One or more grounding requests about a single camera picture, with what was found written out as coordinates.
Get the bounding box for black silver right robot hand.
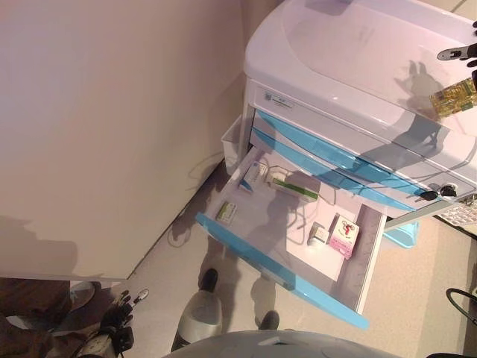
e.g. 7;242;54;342
435;19;477;90

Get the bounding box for pink medicine box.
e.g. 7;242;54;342
326;213;361;260

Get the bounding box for silver right robot leg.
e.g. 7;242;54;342
256;310;280;331

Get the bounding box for black cart keys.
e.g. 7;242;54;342
415;182;458;204

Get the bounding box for blue lidded waste bin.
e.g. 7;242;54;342
383;218;422;251

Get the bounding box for white side bin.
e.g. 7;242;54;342
220;115;249;176

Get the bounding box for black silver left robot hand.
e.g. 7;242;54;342
99;289;150;333

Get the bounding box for grey robot torso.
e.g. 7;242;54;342
163;327;403;358

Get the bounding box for brown trouser leg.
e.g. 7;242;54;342
0;277;101;358

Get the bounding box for white medicine bottle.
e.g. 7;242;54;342
307;222;331;247

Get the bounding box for silver left robot leg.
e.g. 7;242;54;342
170;268;224;354

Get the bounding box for blue handled cart drawer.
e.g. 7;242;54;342
253;107;440;204
251;125;409;214
195;143;388;331

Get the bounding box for white medical cart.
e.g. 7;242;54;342
221;0;477;336

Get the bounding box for silver robot leg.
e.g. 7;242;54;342
256;310;280;331
170;268;224;354

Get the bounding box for dark cable loop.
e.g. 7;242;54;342
446;286;477;325

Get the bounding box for small green white box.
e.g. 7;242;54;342
215;201;239;224

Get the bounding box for clear capsule bottle green label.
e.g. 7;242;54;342
429;80;477;119

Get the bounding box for white lattice basket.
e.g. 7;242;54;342
441;197;477;227

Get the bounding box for blue white medicine box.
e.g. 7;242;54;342
238;162;268;195

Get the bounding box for light sneaker shoe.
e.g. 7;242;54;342
69;281;101;310

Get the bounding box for long green white box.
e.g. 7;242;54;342
271;177;322;204

